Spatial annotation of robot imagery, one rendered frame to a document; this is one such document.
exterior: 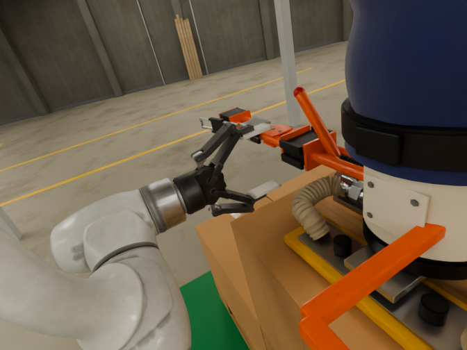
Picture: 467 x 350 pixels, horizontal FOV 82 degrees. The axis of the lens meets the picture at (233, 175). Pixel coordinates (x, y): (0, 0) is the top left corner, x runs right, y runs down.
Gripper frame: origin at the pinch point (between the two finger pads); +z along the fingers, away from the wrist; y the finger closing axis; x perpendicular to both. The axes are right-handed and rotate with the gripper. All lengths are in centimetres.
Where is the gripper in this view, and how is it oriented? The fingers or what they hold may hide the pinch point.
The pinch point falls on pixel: (268, 157)
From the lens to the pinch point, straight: 57.0
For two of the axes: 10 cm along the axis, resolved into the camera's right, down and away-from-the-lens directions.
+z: 8.6, -3.9, 3.2
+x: 4.6, 3.4, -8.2
